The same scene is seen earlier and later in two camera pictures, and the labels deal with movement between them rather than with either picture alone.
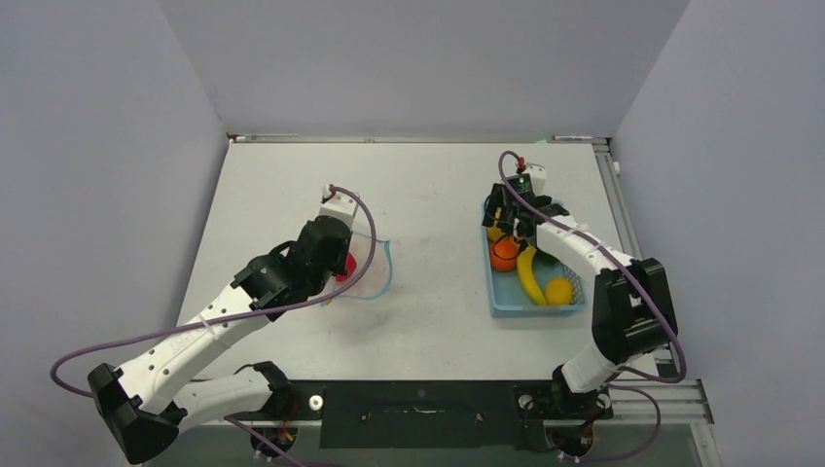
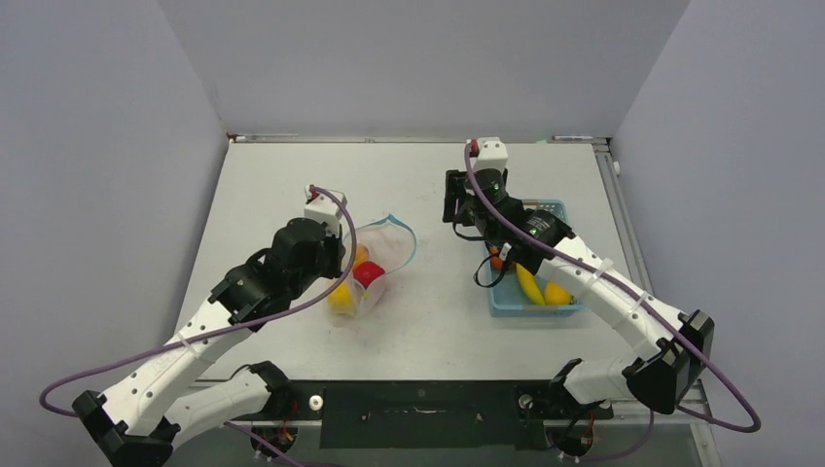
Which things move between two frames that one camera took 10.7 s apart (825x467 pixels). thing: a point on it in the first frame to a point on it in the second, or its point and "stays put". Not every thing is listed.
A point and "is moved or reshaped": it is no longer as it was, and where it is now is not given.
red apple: [350, 268] is moved or reshaped
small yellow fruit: [558, 291] stays put
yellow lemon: [494, 232] is moved or reshaped
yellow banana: [526, 269] stays put
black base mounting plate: [423, 414] stays put
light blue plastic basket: [509, 297] stays put
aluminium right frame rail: [666, 356] stays put
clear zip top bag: [379, 274] is moved or reshaped
